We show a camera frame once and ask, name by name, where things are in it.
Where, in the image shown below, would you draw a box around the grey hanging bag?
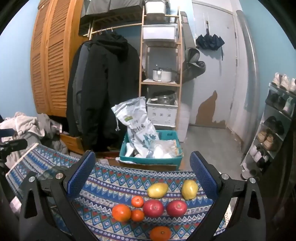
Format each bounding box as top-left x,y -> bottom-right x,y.
181,47 -> 207,83

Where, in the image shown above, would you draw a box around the wooden shelf rack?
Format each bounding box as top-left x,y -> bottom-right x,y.
139,6 -> 182,130

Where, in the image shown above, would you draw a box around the grey jacket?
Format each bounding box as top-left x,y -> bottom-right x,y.
66,42 -> 93,141

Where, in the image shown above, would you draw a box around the large orange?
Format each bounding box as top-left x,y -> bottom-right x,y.
150,226 -> 172,241
112,204 -> 132,222

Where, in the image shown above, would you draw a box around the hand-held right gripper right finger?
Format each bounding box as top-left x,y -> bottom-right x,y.
190,151 -> 267,241

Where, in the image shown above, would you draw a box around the yellow pear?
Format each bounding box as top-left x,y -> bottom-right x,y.
147,183 -> 169,199
181,180 -> 199,201

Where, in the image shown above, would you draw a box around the grey door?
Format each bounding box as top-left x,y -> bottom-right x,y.
191,1 -> 240,129

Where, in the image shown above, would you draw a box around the shoe rack with shoes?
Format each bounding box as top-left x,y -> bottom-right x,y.
242,72 -> 296,180

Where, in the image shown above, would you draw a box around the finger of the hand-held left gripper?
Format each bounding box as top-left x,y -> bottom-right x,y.
0,128 -> 15,138
0,138 -> 28,153

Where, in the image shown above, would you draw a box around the teal plastic basket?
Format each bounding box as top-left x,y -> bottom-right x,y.
120,130 -> 184,165

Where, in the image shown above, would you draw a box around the white rice bag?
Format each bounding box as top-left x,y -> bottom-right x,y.
111,97 -> 160,156

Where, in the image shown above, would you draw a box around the grey fabric storage bags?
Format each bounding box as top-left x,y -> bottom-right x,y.
80,0 -> 145,24

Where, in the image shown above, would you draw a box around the white plastic crate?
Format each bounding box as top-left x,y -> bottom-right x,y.
146,98 -> 179,127

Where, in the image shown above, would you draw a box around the clear plastic bag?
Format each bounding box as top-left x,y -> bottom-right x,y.
151,139 -> 183,159

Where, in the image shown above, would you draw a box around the blue patterned tablecloth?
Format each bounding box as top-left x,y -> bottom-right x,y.
6,142 -> 232,241

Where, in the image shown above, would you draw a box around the small tangerine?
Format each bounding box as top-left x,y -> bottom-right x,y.
131,209 -> 145,222
131,196 -> 144,208

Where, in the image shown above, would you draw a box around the wooden clothes rail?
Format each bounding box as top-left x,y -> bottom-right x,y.
89,23 -> 142,37

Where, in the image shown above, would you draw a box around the grey vertical pipe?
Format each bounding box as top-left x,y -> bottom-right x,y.
235,10 -> 260,151

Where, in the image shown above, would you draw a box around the dark glass plate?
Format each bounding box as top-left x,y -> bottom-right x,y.
38,166 -> 70,181

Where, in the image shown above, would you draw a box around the small white storage box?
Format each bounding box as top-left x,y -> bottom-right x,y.
144,0 -> 167,14

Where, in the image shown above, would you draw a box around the wide white storage box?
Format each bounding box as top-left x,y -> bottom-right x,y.
142,24 -> 178,40

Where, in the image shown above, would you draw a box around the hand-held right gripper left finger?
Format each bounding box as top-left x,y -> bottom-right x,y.
19,150 -> 100,241

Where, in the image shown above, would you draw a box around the dark folded umbrella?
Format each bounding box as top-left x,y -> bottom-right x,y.
195,34 -> 225,61

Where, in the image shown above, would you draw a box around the grey shoe rack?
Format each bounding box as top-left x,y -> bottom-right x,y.
240,81 -> 296,181

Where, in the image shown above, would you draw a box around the red apple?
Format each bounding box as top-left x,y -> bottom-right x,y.
166,200 -> 188,217
143,200 -> 164,218

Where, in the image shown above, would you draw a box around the steel pot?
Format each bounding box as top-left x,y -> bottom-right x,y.
151,90 -> 176,103

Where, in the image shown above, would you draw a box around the wooden drawer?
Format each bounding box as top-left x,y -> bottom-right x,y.
60,133 -> 85,155

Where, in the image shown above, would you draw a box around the grey clothing pile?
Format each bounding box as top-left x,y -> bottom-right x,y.
36,113 -> 68,154

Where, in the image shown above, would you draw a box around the pile of grey clothes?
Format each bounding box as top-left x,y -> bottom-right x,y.
0,112 -> 40,167

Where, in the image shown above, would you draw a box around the wooden louvred wardrobe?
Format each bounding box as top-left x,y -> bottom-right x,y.
30,0 -> 93,117

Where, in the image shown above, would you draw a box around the black hooded coat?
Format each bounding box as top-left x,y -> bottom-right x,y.
82,31 -> 140,151

